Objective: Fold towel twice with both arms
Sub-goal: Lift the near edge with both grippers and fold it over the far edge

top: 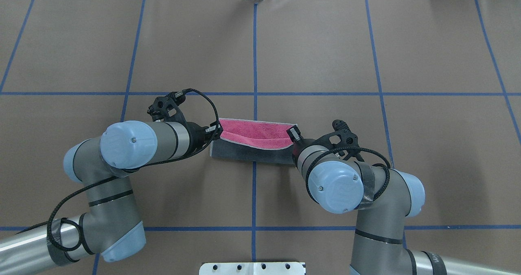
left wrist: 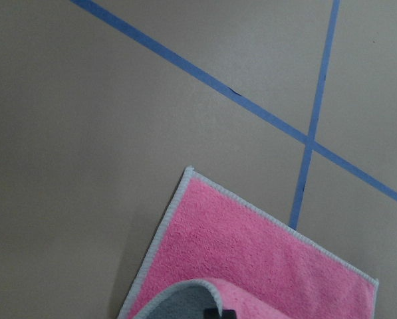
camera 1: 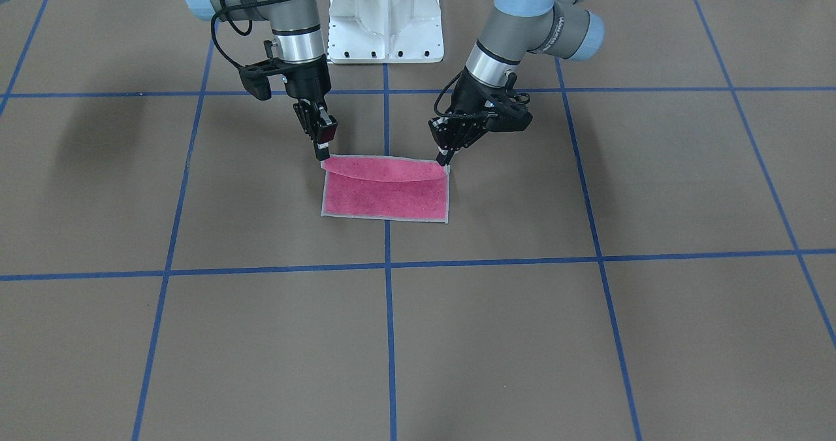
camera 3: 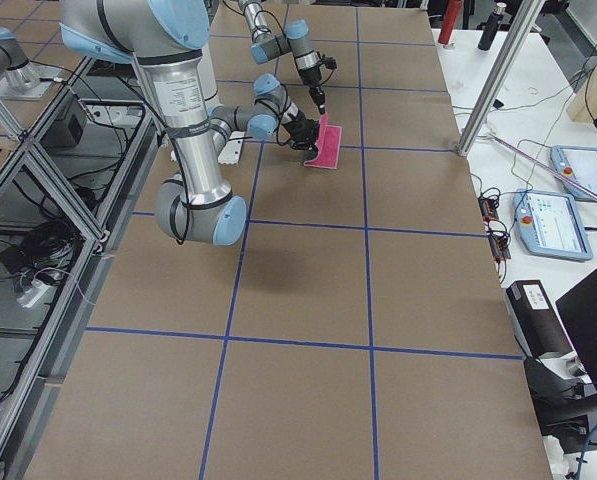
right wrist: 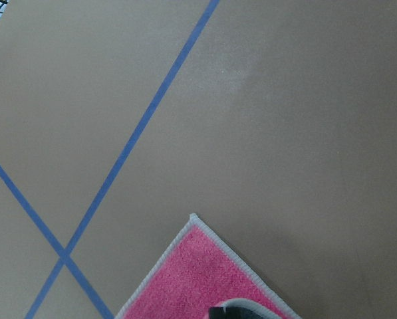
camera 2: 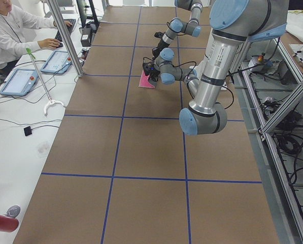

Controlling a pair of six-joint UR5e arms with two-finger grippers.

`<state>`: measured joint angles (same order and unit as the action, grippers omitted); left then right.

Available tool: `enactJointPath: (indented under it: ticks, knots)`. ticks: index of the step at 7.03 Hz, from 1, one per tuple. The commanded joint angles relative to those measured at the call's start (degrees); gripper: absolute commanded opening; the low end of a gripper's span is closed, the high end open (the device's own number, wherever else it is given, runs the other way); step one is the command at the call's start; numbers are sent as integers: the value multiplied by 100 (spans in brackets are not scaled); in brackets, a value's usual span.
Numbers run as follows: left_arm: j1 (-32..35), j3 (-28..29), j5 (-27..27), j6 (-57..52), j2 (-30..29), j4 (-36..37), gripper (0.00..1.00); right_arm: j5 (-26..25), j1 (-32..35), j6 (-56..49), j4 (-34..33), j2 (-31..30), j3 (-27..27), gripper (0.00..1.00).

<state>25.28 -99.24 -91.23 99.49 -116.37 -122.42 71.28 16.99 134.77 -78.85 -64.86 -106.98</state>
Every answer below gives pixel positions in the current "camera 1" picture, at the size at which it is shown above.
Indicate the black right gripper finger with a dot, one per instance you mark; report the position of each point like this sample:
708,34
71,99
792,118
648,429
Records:
303,111
323,129

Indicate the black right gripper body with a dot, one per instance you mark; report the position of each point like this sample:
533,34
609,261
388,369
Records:
309,80

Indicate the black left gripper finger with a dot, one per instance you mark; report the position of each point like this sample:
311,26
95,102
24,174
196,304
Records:
445,155

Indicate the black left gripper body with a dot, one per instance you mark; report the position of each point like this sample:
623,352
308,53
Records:
466,99

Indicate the pink grey towel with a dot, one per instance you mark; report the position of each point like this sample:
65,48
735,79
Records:
378,187

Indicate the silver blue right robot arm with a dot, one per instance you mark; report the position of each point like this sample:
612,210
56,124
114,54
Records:
296,52

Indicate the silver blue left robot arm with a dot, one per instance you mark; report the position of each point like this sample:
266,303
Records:
516,28

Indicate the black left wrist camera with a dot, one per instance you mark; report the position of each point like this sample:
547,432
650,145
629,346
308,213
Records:
508,112

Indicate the white pedestal column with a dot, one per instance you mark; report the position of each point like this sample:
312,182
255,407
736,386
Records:
385,32

